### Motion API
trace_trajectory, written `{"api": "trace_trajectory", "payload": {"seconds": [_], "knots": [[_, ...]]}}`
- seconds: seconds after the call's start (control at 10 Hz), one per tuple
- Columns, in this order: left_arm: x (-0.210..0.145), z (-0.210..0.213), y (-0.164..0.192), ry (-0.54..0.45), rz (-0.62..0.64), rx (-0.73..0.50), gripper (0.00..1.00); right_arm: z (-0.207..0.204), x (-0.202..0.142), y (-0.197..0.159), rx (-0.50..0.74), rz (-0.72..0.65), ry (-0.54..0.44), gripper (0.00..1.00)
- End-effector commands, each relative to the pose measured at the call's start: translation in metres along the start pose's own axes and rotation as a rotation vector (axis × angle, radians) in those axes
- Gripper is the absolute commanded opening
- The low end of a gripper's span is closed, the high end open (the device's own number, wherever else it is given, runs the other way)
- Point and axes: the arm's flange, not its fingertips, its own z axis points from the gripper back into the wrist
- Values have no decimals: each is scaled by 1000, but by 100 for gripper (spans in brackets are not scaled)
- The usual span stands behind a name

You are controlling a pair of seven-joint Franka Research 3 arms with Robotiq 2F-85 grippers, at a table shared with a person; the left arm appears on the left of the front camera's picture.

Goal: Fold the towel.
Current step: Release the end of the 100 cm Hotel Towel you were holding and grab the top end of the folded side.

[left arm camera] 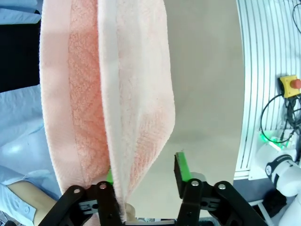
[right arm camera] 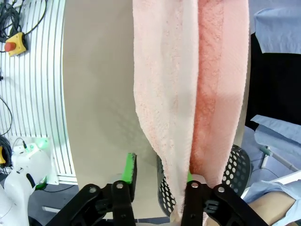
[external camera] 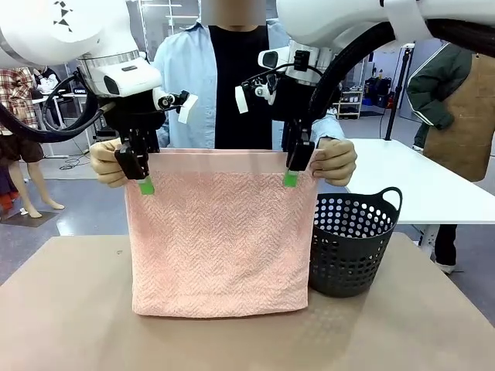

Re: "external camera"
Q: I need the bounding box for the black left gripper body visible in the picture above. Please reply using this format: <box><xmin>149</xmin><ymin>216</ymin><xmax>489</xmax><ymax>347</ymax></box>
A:
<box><xmin>96</xmin><ymin>87</ymin><xmax>168</xmax><ymax>138</ymax></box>

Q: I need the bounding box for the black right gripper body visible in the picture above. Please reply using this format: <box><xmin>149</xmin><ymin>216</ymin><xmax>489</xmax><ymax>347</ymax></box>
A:
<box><xmin>271</xmin><ymin>70</ymin><xmax>342</xmax><ymax>124</ymax></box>

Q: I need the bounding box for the dark perforated plastic basket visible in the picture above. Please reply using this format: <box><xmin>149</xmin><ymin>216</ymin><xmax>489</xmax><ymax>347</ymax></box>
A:
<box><xmin>308</xmin><ymin>186</ymin><xmax>404</xmax><ymax>299</ymax></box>

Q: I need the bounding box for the pink towel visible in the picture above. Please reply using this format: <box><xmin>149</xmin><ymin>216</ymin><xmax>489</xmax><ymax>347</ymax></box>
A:
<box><xmin>124</xmin><ymin>147</ymin><xmax>323</xmax><ymax>319</ymax></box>

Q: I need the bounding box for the person's left forearm blue sleeve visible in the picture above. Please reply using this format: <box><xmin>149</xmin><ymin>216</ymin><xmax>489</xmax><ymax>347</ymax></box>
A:
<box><xmin>310</xmin><ymin>117</ymin><xmax>347</xmax><ymax>142</ymax></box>

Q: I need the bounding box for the person's right hand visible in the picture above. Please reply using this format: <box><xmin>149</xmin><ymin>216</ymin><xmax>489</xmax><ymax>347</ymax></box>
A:
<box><xmin>89</xmin><ymin>138</ymin><xmax>131</xmax><ymax>189</ymax></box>

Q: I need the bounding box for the person's left hand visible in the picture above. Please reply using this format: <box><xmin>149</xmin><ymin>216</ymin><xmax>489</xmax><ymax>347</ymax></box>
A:
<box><xmin>309</xmin><ymin>138</ymin><xmax>358</xmax><ymax>188</ymax></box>

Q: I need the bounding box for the wooden shoe shelf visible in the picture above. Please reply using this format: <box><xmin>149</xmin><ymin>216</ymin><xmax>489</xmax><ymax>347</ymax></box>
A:
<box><xmin>331</xmin><ymin>90</ymin><xmax>365</xmax><ymax>119</ymax></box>

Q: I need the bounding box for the person in light blue shirt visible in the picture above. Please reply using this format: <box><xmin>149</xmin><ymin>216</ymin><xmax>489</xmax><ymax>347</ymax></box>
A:
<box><xmin>153</xmin><ymin>0</ymin><xmax>347</xmax><ymax>152</ymax></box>

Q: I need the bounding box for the seated person in varsity jacket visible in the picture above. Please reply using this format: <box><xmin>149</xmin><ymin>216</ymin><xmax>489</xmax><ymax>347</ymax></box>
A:
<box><xmin>32</xmin><ymin>65</ymin><xmax>63</xmax><ymax>94</ymax></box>

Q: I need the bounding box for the black luggage stack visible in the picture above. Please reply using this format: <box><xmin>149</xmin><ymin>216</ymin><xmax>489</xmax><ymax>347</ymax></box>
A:
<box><xmin>364</xmin><ymin>77</ymin><xmax>394</xmax><ymax>109</ymax></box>

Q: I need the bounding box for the black tripod white top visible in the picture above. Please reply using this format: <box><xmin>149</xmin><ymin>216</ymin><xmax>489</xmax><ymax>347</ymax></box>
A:
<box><xmin>382</xmin><ymin>43</ymin><xmax>416</xmax><ymax>141</ymax></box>

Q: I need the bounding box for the mannequin in plaid shirt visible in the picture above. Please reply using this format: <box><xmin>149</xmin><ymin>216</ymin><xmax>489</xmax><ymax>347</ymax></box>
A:
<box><xmin>0</xmin><ymin>66</ymin><xmax>66</xmax><ymax>220</ymax></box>

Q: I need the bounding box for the large white table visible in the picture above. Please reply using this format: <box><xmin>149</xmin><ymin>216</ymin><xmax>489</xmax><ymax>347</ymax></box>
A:
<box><xmin>339</xmin><ymin>138</ymin><xmax>495</xmax><ymax>257</ymax></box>

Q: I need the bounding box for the red and purple garment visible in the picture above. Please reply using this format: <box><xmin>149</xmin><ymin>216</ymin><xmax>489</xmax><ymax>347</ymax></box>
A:
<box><xmin>0</xmin><ymin>165</ymin><xmax>19</xmax><ymax>213</ymax></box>

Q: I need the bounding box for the person in brown apron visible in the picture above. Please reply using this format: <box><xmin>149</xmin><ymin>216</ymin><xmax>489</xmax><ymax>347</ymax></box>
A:
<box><xmin>406</xmin><ymin>41</ymin><xmax>495</xmax><ymax>276</ymax></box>

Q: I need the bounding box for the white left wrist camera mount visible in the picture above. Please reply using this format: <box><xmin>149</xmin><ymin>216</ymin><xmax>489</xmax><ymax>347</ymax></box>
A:
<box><xmin>153</xmin><ymin>89</ymin><xmax>200</xmax><ymax>125</ymax></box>

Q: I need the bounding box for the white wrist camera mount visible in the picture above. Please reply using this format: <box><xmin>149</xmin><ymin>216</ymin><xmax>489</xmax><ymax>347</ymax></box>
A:
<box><xmin>153</xmin><ymin>89</ymin><xmax>200</xmax><ymax>125</ymax></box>
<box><xmin>234</xmin><ymin>74</ymin><xmax>280</xmax><ymax>115</ymax></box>

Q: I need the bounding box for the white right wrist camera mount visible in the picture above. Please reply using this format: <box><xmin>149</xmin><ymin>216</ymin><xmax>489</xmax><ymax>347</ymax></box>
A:
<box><xmin>234</xmin><ymin>74</ymin><xmax>280</xmax><ymax>115</ymax></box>

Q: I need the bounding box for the thick black right arm hose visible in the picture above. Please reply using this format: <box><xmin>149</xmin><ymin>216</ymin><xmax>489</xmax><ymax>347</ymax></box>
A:
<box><xmin>309</xmin><ymin>18</ymin><xmax>495</xmax><ymax>123</ymax></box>

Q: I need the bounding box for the thick black arm hose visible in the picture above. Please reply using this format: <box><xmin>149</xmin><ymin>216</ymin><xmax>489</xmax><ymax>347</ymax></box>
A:
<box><xmin>309</xmin><ymin>18</ymin><xmax>495</xmax><ymax>123</ymax></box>
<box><xmin>0</xmin><ymin>100</ymin><xmax>118</xmax><ymax>145</ymax></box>

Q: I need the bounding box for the thin black left gripper cable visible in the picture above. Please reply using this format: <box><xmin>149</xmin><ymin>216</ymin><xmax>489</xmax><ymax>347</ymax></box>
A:
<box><xmin>41</xmin><ymin>73</ymin><xmax>100</xmax><ymax>134</ymax></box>

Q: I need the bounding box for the thick black left arm hose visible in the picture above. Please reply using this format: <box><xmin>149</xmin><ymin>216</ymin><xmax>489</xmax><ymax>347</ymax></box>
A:
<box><xmin>0</xmin><ymin>100</ymin><xmax>118</xmax><ymax>145</ymax></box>

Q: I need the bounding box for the dark mannequin base plate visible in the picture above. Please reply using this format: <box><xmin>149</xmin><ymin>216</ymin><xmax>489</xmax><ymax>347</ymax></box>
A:
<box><xmin>5</xmin><ymin>209</ymin><xmax>60</xmax><ymax>229</ymax></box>

